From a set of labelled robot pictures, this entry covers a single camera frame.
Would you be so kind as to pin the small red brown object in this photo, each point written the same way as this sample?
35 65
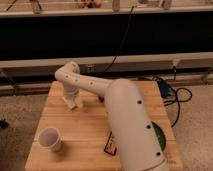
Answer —
101 99

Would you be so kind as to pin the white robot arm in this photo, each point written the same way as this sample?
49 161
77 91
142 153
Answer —
137 143

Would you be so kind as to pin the green bowl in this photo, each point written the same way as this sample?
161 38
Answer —
160 135

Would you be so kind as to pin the white sponge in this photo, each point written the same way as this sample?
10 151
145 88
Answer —
74 102

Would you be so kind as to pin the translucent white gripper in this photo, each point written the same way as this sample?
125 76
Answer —
69 93

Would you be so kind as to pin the blue floor box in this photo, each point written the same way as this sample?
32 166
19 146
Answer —
164 89

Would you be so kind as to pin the red black snack packet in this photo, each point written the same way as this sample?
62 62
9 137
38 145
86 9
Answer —
110 147

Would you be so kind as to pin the white paper cup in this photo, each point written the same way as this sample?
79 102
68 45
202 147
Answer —
49 138

